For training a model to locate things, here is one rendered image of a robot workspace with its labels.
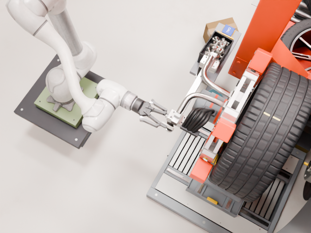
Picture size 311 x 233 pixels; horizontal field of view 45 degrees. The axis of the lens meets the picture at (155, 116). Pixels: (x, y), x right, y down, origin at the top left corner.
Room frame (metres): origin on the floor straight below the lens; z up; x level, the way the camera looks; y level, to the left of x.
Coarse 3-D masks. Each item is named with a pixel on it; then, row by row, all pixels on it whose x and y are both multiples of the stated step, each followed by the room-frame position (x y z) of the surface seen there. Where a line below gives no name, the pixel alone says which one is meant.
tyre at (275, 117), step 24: (264, 72) 0.90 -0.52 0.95; (288, 72) 0.82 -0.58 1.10; (264, 96) 0.66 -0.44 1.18; (288, 96) 0.67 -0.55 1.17; (264, 120) 0.56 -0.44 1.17; (288, 120) 0.56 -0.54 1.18; (240, 144) 0.47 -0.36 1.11; (264, 144) 0.47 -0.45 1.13; (288, 144) 0.47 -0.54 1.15; (216, 168) 0.40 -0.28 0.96; (240, 168) 0.39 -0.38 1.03; (264, 168) 0.38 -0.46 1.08; (240, 192) 0.31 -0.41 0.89
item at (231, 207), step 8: (192, 184) 0.48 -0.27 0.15; (200, 184) 0.48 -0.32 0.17; (192, 192) 0.43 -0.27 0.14; (200, 192) 0.43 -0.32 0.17; (208, 192) 0.43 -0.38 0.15; (216, 192) 0.44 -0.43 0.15; (208, 200) 0.38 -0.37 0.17; (216, 200) 0.39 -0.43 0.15; (224, 200) 0.39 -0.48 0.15; (232, 200) 0.39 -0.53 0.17; (224, 208) 0.33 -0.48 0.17; (232, 208) 0.34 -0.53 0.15; (240, 208) 0.34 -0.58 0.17; (232, 216) 0.30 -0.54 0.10
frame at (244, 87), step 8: (248, 72) 0.80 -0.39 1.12; (256, 72) 0.83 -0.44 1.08; (240, 80) 0.76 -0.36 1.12; (248, 80) 0.76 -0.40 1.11; (256, 80) 0.76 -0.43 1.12; (240, 88) 0.72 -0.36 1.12; (248, 88) 0.72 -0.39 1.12; (232, 96) 0.68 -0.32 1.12; (240, 104) 0.64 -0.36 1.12; (224, 112) 0.60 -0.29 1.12; (232, 112) 0.60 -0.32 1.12; (232, 120) 0.57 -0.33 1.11; (208, 144) 0.49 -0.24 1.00; (216, 144) 0.61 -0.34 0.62; (208, 152) 0.46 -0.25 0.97; (216, 152) 0.46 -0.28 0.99; (208, 160) 0.44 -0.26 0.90
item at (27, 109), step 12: (48, 72) 1.14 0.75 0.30; (36, 84) 1.05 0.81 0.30; (36, 96) 0.96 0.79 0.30; (24, 108) 0.87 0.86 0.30; (36, 108) 0.87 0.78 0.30; (36, 120) 0.79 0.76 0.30; (48, 120) 0.80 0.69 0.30; (60, 120) 0.80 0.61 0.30; (60, 132) 0.72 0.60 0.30; (72, 132) 0.73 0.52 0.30; (84, 132) 0.73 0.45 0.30; (72, 144) 0.65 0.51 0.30
